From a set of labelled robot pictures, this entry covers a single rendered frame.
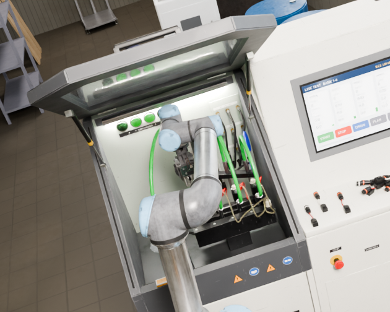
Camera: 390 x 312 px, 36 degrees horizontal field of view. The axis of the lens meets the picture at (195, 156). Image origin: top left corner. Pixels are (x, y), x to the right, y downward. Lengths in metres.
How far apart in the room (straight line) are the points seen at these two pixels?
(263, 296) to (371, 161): 0.70
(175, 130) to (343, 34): 0.79
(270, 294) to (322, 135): 0.67
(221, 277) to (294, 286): 0.31
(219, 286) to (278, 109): 0.73
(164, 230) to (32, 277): 2.64
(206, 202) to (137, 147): 0.93
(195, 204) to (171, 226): 0.10
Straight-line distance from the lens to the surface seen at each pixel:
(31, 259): 4.45
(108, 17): 8.63
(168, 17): 5.72
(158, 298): 2.35
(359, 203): 2.41
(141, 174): 2.64
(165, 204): 1.71
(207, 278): 2.33
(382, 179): 2.45
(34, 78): 7.17
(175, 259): 1.77
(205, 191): 1.71
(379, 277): 2.60
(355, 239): 2.42
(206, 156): 1.85
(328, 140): 2.45
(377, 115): 2.50
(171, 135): 2.01
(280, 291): 2.47
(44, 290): 4.13
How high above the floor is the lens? 2.49
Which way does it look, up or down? 31 degrees down
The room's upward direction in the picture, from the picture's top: 17 degrees counter-clockwise
